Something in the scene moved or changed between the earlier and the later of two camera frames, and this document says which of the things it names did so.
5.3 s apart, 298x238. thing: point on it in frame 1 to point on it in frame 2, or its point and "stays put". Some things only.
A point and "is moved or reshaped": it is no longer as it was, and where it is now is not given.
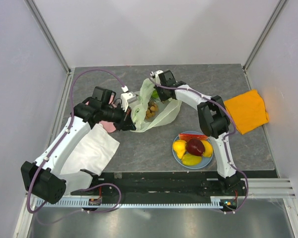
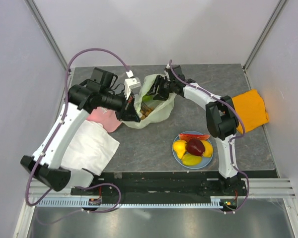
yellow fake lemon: (208, 149) stays put
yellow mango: (191, 159) stays put
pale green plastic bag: (150, 112) is moved or reshaped
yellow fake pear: (180, 146) stays put
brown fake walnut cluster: (152, 109) to (145, 110)
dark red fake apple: (195, 147) stays put
